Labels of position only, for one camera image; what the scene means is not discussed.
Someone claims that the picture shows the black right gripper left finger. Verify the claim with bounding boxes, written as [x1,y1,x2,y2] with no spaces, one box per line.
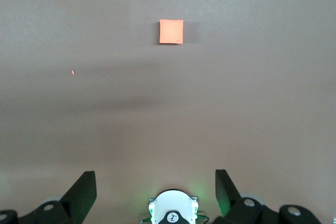
[0,170,97,224]

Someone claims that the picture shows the orange foam block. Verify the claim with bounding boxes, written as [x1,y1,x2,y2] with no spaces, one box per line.
[159,19,184,45]

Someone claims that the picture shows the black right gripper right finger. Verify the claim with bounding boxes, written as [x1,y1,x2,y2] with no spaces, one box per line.
[212,169,325,224]

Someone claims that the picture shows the brown table cloth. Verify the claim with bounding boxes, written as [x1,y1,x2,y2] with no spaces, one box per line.
[0,0,336,224]

